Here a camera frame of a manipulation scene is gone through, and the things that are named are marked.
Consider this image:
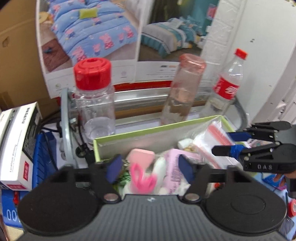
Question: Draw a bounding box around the red-lidded clear plastic jar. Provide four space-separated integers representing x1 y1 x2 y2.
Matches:
74 58 115 144

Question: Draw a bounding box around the pink sponge block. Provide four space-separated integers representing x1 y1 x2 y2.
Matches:
126 149 155 169

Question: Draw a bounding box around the cola bottle red label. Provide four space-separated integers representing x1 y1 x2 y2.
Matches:
199 48 247 118

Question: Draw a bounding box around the pink patterned cloth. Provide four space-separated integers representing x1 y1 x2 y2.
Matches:
159 149 202 196

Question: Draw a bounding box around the bedding picture poster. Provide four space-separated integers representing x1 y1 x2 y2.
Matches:
36 1 218 98

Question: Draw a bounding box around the green cardboard storage box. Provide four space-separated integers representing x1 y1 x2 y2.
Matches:
93 115 234 162

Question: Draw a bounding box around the pink-lidded clear glass bottle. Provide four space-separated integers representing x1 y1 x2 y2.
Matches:
161 53 206 125

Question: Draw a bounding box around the clear zip bag red stripe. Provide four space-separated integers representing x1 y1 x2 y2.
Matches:
192 121 241 169

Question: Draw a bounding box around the white knotted towel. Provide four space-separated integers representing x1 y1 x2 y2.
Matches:
152 157 167 195

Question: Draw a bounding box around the artificial succulent plant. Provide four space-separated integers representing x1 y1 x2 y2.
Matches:
113 164 131 191

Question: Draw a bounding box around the blue tissue pack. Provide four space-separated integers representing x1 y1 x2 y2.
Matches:
261 173 287 191

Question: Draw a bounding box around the blue box under carton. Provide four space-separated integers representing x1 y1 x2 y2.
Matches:
1 132 57 229

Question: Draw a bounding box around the white black red carton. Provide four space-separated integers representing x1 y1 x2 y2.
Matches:
1 102 42 191

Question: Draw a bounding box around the grey metal clamp bracket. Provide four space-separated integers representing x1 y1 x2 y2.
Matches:
61 88 78 168

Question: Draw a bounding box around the brown cardboard box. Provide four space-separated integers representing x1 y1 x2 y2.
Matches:
1 1 57 115

